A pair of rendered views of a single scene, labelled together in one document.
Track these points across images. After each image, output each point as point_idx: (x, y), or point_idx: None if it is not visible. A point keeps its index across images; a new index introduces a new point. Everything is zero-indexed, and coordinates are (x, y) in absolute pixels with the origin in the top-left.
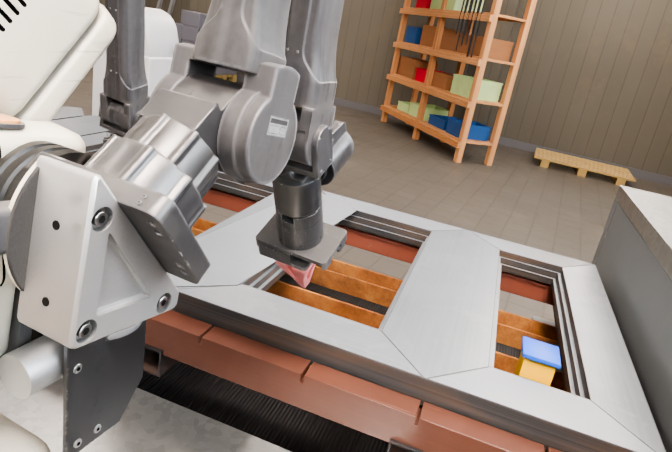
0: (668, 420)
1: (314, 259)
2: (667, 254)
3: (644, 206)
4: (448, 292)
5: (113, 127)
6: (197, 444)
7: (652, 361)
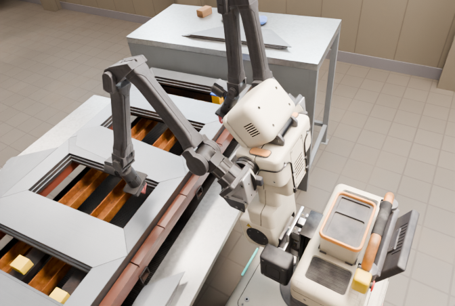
0: None
1: None
2: (194, 48)
3: (154, 38)
4: (179, 106)
5: (126, 166)
6: None
7: (214, 74)
